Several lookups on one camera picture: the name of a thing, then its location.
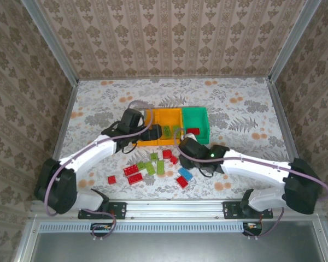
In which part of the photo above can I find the wide aluminium base rail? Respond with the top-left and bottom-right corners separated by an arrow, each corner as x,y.
30,198 -> 327,219

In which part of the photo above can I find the blue lego brick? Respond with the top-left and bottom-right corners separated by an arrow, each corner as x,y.
178,167 -> 194,181

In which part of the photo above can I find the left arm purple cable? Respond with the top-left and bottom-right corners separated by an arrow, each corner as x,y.
43,100 -> 154,242

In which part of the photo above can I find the green plastic bin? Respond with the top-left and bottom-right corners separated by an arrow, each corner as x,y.
181,106 -> 210,145

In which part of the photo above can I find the slotted grey cable duct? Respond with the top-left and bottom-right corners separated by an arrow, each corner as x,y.
39,221 -> 247,233

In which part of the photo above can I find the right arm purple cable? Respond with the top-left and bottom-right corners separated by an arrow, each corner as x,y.
173,128 -> 328,241

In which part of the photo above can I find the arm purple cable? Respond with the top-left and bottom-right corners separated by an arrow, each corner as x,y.
173,128 -> 328,241
43,100 -> 154,242

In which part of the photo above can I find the aluminium frame post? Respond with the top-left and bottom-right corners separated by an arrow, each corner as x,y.
268,0 -> 323,82
21,0 -> 79,84

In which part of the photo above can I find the grey metal panel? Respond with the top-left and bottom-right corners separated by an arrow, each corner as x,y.
15,218 -> 328,262

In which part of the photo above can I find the thin aluminium frame rail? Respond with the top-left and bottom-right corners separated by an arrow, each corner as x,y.
78,76 -> 270,81

